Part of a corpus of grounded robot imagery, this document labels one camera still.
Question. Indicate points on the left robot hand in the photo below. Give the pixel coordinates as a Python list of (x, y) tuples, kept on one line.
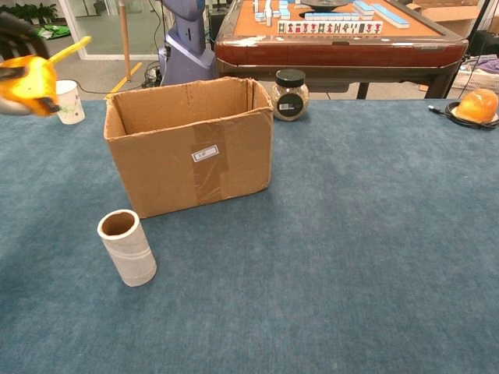
[(23, 33)]

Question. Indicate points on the yellow tape measure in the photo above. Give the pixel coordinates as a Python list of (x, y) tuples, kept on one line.
[(33, 83)]

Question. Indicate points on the small white brown cup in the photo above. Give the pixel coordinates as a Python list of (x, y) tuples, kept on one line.
[(132, 257)]

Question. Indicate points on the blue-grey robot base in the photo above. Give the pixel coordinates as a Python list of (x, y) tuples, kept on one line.
[(187, 58)]

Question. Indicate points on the brown cardboard box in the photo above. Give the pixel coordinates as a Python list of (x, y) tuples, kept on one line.
[(448, 15)]

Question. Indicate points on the green potted plants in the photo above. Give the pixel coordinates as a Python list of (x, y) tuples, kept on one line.
[(27, 13)]

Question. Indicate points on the green cloth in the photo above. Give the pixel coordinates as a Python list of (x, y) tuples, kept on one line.
[(50, 32)]

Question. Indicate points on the white paper cup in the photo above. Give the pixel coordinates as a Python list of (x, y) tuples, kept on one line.
[(72, 105)]

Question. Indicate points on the wooden pole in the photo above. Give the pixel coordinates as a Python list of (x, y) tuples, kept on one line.
[(125, 39)]

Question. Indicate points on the white power strip with plugs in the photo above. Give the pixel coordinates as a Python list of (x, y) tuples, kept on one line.
[(153, 73)]

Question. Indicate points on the open cardboard box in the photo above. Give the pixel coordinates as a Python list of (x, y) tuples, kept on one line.
[(156, 175)]

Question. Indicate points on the blue backed mahjong tile row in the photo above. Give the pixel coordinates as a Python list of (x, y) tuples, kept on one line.
[(390, 16), (269, 13), (331, 16)]

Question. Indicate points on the glass jar black lid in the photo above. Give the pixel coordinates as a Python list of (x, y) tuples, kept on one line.
[(290, 103)]

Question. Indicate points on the face-up mahjong tile row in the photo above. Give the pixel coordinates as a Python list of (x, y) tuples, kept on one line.
[(331, 27)]

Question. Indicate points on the brown mahjong table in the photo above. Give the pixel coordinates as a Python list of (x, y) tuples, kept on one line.
[(331, 52)]

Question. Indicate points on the blue table mat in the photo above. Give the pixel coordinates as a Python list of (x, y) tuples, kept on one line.
[(312, 253)]

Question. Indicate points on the white plastic basket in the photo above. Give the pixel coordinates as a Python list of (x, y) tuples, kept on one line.
[(477, 80)]

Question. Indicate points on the orange dome lamp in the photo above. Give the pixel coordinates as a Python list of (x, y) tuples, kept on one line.
[(477, 105)]

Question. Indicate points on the purple cloth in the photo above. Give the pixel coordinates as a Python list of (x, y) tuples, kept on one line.
[(489, 63)]

